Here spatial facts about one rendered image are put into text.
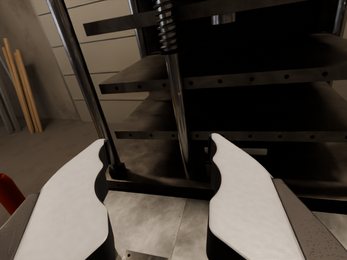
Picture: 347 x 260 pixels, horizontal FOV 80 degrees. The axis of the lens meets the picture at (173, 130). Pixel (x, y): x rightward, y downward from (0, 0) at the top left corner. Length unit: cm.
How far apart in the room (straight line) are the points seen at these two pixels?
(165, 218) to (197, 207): 14
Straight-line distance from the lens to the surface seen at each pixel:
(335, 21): 151
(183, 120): 89
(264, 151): 99
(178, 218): 92
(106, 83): 102
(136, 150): 139
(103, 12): 326
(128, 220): 97
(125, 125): 115
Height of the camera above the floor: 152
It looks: 29 degrees down
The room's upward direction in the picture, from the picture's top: 10 degrees counter-clockwise
